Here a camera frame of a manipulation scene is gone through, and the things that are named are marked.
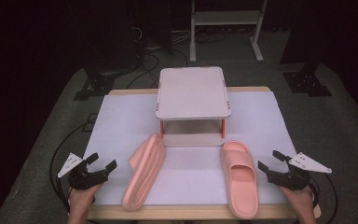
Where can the white metal stand frame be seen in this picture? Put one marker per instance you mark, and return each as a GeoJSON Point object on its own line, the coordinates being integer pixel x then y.
{"type": "Point", "coordinates": [227, 17]}

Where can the black stand base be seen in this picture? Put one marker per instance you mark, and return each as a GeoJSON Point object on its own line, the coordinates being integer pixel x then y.
{"type": "Point", "coordinates": [96, 85]}
{"type": "Point", "coordinates": [306, 82]}

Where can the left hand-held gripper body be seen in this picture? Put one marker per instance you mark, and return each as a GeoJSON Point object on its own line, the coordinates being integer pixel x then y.
{"type": "Point", "coordinates": [87, 179]}

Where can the person's left hand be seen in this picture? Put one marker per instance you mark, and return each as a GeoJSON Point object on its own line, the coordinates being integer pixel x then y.
{"type": "Point", "coordinates": [80, 200]}

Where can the person's right hand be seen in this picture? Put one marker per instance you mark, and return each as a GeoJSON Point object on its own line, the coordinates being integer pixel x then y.
{"type": "Point", "coordinates": [301, 200]}

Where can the white table mat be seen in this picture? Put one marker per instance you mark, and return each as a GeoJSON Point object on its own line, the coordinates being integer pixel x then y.
{"type": "Point", "coordinates": [192, 177]}

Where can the pink rubber slipper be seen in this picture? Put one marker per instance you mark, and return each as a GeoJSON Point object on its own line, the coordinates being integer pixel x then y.
{"type": "Point", "coordinates": [240, 183]}
{"type": "Point", "coordinates": [144, 174]}

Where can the wooden table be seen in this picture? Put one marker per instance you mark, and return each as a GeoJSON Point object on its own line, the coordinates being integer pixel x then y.
{"type": "Point", "coordinates": [183, 212]}

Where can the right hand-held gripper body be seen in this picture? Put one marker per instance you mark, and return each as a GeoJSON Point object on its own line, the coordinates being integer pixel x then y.
{"type": "Point", "coordinates": [292, 180]}

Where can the white shoe rack orange posts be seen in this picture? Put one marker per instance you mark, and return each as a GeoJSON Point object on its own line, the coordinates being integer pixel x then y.
{"type": "Point", "coordinates": [192, 93]}

